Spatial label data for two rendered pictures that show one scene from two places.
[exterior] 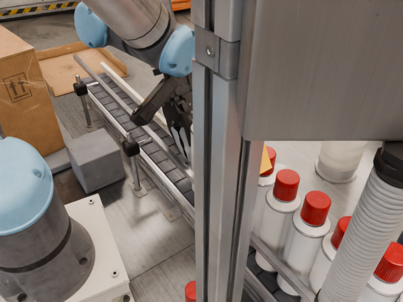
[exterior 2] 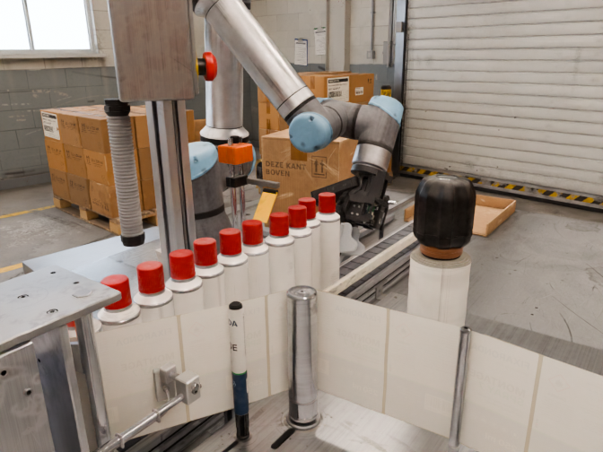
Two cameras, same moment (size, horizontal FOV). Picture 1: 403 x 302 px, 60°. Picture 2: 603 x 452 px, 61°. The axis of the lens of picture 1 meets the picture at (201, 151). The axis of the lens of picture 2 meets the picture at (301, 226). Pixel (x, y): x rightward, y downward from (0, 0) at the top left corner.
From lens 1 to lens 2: 0.91 m
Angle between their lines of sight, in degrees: 64
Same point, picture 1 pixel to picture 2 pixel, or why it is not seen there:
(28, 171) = (192, 155)
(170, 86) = (348, 183)
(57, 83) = not seen: hidden behind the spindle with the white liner
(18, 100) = (316, 177)
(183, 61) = (299, 136)
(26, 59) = (331, 147)
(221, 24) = not seen: hidden behind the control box
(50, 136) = not seen: hidden behind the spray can
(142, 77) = (494, 243)
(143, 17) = (275, 94)
